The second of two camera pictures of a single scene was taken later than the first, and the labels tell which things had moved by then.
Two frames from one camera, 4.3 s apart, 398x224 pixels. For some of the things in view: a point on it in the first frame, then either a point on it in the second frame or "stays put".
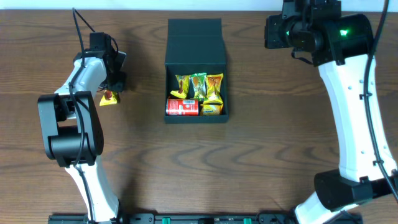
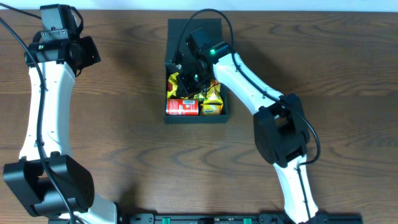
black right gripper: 274,23 → 185,90
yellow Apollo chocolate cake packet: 109,98 → 172,85
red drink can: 182,107 stays put
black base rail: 200,218 stays put
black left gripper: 119,86 → 92,57
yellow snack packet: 213,84 stays put
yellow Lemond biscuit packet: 211,107 stays put
